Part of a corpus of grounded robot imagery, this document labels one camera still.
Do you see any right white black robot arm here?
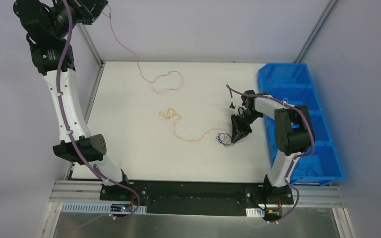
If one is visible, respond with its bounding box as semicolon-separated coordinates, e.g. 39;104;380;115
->
230;90;315;203

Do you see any blue plastic compartment bin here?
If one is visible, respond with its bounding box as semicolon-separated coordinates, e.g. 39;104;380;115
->
256;63;346;186

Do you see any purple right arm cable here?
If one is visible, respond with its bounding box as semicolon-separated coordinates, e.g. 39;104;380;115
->
226;84;316;225

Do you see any orange wire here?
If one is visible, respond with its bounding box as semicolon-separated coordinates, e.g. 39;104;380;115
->
159;108;232;143

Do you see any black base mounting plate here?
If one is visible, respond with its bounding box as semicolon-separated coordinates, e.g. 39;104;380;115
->
103;180;294;216

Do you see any red thin wire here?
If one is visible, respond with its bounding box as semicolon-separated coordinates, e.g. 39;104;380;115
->
102;5;185;95

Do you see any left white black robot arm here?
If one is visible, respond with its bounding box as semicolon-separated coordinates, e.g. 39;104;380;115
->
13;0;131;201

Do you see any aluminium frame rail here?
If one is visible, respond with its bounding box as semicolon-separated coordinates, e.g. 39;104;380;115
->
50;180;346;208

